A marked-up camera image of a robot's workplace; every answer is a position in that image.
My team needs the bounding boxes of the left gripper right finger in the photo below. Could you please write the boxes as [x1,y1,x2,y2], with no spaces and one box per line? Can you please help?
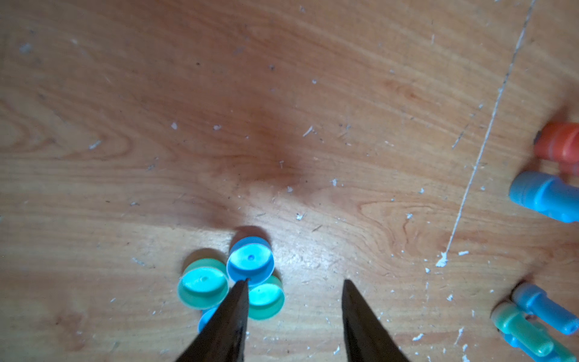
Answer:
[342,279,410,362]

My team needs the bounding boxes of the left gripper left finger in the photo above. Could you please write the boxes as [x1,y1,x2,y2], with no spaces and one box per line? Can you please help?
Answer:
[176,280,249,362]

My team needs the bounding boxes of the blue stamp cap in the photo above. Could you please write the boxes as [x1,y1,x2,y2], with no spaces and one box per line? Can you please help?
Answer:
[226,236,275,287]
[198,306,218,333]

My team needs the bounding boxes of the green stamp cap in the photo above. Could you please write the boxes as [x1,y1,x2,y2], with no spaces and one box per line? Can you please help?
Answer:
[248,275,285,321]
[177,258,229,310]

